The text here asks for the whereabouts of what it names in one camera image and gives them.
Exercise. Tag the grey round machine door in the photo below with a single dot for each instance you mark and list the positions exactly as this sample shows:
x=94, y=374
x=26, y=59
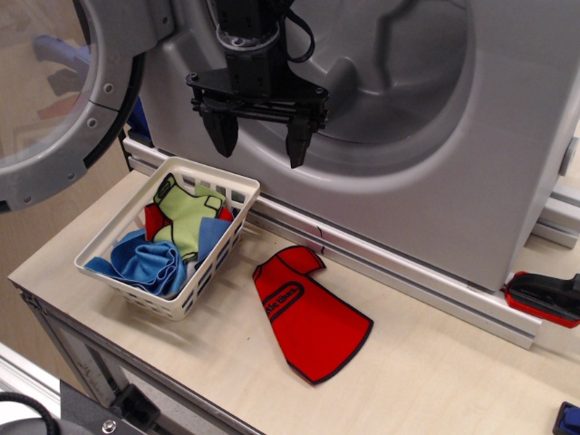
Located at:
x=49, y=142

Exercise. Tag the blue clamp at corner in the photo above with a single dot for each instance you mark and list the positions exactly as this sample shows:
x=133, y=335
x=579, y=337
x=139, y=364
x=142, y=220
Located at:
x=567, y=420

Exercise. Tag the small red felt garment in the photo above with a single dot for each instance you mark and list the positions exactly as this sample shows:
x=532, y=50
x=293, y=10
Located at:
x=155, y=220

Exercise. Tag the aluminium table frame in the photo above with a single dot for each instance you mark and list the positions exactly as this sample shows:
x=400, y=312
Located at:
x=105, y=370

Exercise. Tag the red felt dress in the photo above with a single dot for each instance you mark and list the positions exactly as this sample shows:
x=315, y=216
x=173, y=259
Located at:
x=318, y=333

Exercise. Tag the white cloth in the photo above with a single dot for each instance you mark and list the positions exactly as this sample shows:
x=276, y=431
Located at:
x=191, y=268

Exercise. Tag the grey toy washing machine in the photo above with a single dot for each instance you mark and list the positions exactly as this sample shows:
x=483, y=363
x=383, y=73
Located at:
x=447, y=121

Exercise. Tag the white plastic laundry basket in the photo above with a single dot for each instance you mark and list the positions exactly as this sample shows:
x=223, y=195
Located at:
x=240, y=194

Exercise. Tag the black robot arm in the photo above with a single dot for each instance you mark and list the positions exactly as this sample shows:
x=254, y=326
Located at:
x=251, y=17

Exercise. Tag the blue felt garment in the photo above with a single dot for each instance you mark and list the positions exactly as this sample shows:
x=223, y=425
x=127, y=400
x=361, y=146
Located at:
x=210, y=232

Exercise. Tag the aluminium extrusion rail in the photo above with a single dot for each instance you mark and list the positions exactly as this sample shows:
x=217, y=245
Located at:
x=455, y=296

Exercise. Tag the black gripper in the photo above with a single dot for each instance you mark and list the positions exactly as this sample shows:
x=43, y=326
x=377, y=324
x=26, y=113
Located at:
x=257, y=83

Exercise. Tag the black bracket with bolt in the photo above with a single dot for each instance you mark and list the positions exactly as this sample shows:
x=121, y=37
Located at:
x=130, y=413

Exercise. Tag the green felt shirt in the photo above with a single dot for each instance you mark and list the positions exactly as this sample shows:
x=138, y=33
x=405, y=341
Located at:
x=184, y=212

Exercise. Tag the blue clamp behind door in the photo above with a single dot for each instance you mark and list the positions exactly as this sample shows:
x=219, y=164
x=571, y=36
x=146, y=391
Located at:
x=136, y=118

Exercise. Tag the blue cloth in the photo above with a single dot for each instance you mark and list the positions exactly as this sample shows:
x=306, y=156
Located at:
x=154, y=267

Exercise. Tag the red and black clamp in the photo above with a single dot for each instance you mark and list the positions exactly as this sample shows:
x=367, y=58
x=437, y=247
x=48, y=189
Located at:
x=553, y=299

